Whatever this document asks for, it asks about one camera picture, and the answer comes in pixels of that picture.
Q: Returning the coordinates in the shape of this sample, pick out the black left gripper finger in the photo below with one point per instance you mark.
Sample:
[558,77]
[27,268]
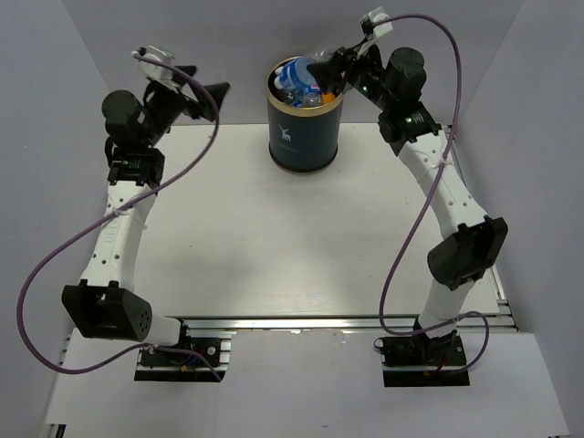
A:
[180,74]
[214,95]

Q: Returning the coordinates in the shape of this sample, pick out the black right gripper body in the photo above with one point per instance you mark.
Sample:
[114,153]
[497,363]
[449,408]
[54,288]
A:
[364,78]

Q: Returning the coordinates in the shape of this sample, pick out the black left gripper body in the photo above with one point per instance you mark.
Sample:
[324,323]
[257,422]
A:
[165,109]

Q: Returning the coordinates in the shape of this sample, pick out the small orange juice bottle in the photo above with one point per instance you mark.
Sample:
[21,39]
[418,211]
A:
[328,98]

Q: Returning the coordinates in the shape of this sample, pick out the pepsi label clear bottle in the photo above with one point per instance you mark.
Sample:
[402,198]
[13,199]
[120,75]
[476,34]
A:
[311,97]

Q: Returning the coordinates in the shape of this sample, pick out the clear bottle blue label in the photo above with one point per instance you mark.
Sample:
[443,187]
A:
[288,96]

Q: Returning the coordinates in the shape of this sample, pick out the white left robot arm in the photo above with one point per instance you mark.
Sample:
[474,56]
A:
[103,304]

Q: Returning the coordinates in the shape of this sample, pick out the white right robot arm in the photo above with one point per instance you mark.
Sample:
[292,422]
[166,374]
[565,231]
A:
[472,240]

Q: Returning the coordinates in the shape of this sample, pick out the dark blue gold-rimmed bin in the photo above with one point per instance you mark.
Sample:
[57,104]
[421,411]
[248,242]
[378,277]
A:
[301,140]

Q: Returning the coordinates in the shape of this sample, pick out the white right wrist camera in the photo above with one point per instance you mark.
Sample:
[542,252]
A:
[375,25]

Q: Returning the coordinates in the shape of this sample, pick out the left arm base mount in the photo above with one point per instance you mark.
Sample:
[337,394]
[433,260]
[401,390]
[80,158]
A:
[200,356]

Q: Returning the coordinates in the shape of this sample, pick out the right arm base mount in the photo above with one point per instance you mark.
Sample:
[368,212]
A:
[420,362]

